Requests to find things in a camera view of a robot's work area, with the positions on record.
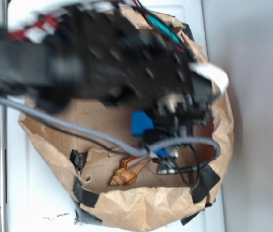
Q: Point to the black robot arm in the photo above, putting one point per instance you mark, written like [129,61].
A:
[33,60]

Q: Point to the brown plastic seashell toy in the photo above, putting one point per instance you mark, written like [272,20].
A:
[129,170]

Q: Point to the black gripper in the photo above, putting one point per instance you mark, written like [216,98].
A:
[129,56]

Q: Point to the blue rectangular block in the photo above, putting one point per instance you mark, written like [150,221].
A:
[140,122]

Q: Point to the brown paper bag bin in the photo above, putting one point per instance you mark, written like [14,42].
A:
[188,161]

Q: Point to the white paper tag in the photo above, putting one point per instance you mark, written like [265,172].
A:
[213,73]

